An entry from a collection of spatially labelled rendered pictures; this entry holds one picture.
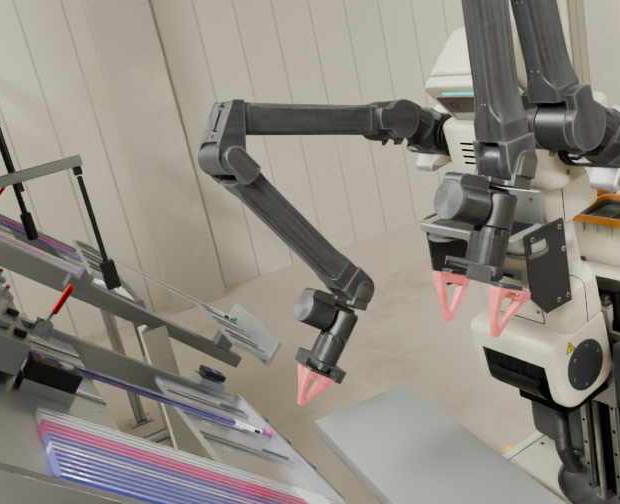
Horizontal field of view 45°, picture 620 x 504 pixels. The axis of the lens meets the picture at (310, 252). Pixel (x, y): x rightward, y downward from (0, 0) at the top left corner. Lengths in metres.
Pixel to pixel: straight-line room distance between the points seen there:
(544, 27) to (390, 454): 0.88
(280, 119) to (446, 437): 0.73
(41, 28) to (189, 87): 0.80
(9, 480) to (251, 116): 0.74
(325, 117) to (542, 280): 0.49
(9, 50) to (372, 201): 2.23
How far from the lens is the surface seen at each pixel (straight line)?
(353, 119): 1.46
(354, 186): 4.68
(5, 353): 1.14
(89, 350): 1.54
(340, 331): 1.47
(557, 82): 1.19
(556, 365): 1.51
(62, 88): 4.16
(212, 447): 1.28
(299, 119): 1.39
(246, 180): 1.29
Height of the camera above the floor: 1.50
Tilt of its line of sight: 18 degrees down
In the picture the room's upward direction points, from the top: 13 degrees counter-clockwise
